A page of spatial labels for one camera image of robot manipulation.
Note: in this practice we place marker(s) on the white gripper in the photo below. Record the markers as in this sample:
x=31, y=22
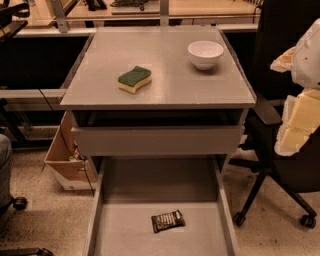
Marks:
x=309, y=63

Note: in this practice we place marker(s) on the black rxbar chocolate bar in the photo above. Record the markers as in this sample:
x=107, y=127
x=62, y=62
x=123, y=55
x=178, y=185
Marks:
x=167, y=221

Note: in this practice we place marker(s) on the grey drawer cabinet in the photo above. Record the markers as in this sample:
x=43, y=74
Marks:
x=176, y=83

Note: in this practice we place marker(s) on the grey top drawer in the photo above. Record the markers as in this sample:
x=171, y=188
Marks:
x=157, y=133

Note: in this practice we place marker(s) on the grey open middle drawer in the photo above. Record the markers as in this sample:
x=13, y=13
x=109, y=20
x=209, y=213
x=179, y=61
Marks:
x=130, y=191

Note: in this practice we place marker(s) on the black office chair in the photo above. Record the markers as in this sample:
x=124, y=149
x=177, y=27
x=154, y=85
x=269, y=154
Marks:
x=281, y=25

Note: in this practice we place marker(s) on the white ceramic bowl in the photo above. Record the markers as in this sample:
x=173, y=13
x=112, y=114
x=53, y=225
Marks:
x=205, y=54

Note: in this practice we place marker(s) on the green yellow sponge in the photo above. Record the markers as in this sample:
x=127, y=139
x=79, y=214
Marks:
x=133, y=80

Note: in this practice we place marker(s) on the cardboard box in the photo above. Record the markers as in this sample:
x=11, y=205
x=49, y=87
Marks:
x=71, y=172

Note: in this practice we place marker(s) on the black device top left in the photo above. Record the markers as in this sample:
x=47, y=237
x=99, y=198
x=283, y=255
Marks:
x=12, y=18

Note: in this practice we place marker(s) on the grey chair at left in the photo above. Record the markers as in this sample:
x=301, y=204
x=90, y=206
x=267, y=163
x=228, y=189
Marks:
x=7, y=200

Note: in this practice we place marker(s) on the metal frame post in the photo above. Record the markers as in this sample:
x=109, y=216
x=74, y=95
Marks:
x=59, y=9

